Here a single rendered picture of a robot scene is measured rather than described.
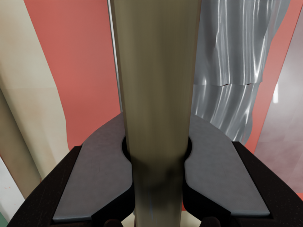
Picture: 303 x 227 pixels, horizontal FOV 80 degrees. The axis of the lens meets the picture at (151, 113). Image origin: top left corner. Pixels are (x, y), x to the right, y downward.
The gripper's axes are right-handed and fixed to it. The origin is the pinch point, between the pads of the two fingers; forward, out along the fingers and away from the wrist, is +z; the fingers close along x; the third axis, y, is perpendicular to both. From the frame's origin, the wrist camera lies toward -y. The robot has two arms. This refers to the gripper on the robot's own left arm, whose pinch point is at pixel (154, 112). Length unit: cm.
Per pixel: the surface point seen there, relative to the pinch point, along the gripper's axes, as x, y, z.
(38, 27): -9.5, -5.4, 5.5
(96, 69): -5.2, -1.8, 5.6
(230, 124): 8.1, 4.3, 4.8
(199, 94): 4.6, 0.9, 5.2
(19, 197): -15.4, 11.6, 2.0
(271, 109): 12.5, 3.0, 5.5
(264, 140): 12.9, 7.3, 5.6
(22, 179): -14.9, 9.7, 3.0
